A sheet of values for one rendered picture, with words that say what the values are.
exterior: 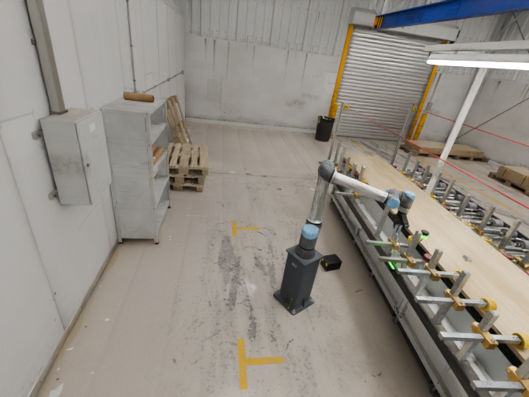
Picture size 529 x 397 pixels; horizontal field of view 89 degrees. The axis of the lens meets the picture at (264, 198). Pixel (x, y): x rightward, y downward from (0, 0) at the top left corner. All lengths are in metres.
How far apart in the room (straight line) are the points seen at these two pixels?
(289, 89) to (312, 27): 1.81
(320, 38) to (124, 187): 7.71
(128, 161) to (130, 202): 0.49
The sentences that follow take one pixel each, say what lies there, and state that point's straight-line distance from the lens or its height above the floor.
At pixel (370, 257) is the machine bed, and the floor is 0.17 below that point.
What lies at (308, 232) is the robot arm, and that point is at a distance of 2.41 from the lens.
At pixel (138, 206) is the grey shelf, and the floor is 0.52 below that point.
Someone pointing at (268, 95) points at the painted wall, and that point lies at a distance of 9.31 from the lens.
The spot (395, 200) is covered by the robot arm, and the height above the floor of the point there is 1.34.
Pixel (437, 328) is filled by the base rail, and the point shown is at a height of 0.70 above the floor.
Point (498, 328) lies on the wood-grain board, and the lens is 2.29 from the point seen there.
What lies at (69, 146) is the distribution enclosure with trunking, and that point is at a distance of 2.20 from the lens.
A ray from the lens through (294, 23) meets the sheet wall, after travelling 9.39.
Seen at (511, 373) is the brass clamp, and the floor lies 0.95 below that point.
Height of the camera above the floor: 2.16
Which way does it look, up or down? 27 degrees down
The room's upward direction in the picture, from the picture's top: 8 degrees clockwise
